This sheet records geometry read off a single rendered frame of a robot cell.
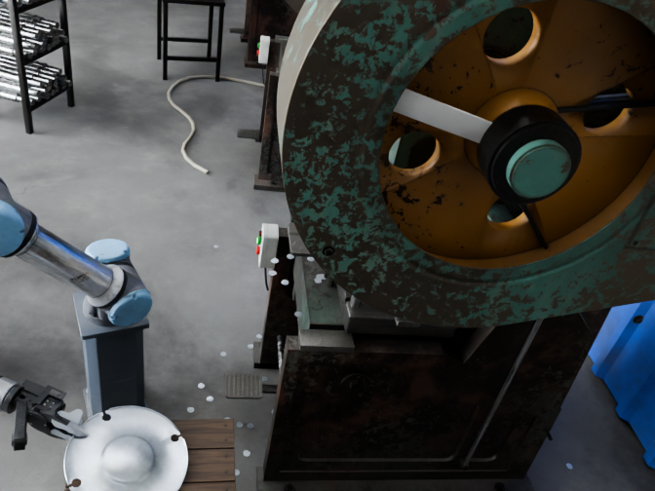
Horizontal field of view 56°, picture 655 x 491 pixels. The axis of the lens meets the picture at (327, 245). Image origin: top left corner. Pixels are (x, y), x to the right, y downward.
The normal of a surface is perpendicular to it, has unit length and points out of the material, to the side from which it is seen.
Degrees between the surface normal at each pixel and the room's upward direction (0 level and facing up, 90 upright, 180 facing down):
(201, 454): 0
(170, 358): 0
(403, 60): 90
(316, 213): 90
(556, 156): 90
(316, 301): 0
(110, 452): 11
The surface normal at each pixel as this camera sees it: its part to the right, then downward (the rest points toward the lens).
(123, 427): 0.34, -0.70
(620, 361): -0.98, -0.07
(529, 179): 0.11, 0.61
